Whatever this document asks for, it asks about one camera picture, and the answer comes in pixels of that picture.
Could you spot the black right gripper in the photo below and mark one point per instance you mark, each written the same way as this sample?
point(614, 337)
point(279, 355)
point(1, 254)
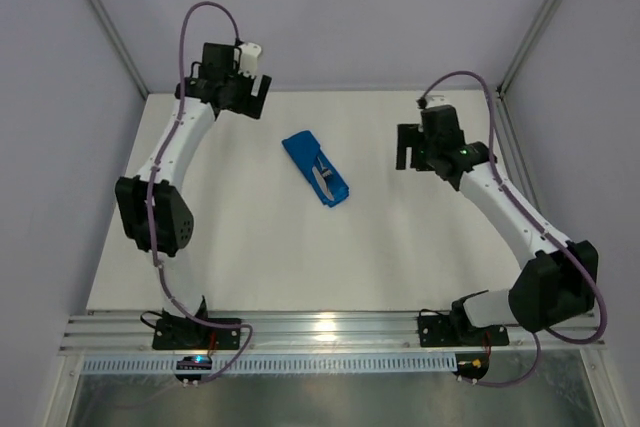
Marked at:
point(406, 147)

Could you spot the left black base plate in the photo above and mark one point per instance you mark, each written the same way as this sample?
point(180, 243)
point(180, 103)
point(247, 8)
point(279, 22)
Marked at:
point(177, 333)

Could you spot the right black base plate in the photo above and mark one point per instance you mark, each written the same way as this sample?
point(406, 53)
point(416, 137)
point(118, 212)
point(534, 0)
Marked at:
point(438, 329)

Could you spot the right black controller board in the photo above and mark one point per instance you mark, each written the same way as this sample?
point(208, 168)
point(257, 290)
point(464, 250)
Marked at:
point(472, 369)

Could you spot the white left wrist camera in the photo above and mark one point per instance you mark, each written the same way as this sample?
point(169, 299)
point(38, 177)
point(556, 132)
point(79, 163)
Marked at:
point(249, 56)

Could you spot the right aluminium frame post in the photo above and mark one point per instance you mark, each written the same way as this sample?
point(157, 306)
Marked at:
point(533, 35)

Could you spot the left aluminium frame post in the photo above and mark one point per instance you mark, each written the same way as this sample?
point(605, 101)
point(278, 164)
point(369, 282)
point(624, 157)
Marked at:
point(112, 35)

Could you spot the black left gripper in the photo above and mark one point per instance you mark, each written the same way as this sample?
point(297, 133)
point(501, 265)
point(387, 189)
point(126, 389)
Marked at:
point(255, 97)

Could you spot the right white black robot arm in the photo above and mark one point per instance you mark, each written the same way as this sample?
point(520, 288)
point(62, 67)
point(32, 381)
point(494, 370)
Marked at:
point(557, 275)

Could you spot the blue cloth napkin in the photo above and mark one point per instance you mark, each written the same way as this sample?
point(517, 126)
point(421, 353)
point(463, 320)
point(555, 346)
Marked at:
point(303, 149)

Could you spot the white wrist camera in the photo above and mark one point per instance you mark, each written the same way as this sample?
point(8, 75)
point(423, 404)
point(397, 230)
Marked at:
point(431, 101)
point(249, 56)

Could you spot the aluminium front rail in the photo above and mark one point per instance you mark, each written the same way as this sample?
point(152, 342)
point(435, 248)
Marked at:
point(342, 331)

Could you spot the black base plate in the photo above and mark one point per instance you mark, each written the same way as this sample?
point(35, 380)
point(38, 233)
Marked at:
point(177, 333)
point(438, 329)

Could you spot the silver table knife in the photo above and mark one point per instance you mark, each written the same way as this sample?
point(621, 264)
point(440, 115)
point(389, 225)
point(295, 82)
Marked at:
point(322, 183)

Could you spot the slotted grey cable duct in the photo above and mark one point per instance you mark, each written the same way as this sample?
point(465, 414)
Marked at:
point(332, 363)

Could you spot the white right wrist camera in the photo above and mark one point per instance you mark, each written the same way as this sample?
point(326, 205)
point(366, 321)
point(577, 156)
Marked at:
point(431, 101)

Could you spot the right side aluminium rail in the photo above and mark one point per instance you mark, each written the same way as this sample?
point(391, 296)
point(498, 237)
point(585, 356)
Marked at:
point(511, 148)

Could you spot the left black controller board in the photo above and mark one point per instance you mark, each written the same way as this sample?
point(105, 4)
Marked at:
point(193, 368)

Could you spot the black controller board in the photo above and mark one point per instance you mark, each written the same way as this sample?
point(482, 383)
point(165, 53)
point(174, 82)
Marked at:
point(472, 369)
point(193, 368)

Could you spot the aluminium frame post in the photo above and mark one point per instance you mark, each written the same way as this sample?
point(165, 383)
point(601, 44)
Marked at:
point(533, 35)
point(112, 35)

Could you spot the aluminium rail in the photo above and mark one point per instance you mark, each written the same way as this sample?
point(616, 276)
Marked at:
point(342, 331)
point(511, 148)

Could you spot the silver fork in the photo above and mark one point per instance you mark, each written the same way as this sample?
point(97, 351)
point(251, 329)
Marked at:
point(323, 169)

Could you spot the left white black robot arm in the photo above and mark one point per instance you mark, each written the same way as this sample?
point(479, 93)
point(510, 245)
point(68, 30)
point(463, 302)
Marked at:
point(154, 214)

